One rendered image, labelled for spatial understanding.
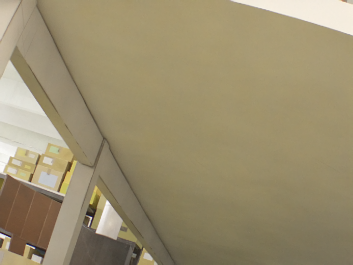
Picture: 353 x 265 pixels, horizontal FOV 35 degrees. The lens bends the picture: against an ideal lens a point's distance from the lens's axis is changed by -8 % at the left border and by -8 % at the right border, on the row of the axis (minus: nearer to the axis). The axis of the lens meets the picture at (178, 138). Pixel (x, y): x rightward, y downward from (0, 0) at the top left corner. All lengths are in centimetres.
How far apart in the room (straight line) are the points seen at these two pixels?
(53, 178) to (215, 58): 706
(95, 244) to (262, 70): 176
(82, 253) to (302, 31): 189
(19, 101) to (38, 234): 971
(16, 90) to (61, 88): 1119
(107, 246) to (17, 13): 177
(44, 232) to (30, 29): 162
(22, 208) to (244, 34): 170
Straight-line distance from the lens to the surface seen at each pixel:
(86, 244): 237
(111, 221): 245
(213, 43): 66
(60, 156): 778
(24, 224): 224
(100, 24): 71
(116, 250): 235
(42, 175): 778
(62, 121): 91
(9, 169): 798
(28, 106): 1179
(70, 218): 110
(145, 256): 968
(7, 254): 191
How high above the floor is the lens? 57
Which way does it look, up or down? 18 degrees up
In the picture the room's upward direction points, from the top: 19 degrees clockwise
